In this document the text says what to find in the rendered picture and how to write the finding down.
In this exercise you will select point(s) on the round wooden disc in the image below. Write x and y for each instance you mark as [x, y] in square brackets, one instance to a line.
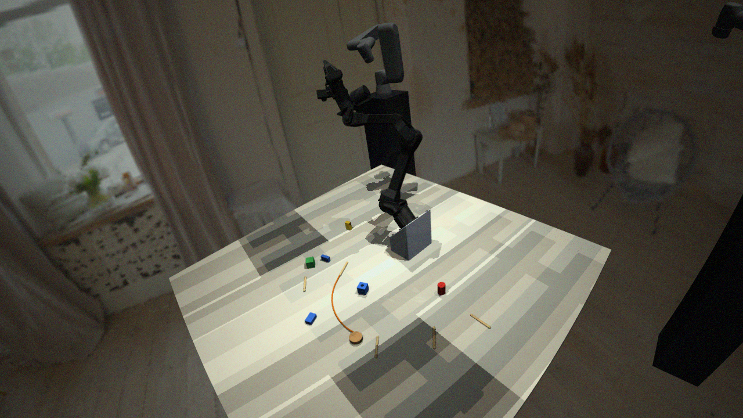
[355, 337]

